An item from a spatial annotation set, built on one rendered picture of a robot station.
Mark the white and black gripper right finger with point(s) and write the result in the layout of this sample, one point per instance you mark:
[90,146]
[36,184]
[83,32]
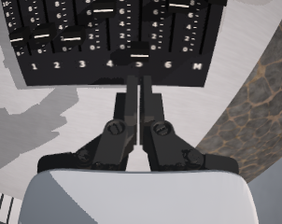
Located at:
[167,151]

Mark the black lighting desk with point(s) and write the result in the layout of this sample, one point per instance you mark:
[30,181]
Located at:
[175,48]

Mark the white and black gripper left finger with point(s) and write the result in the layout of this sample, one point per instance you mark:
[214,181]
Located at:
[105,152]

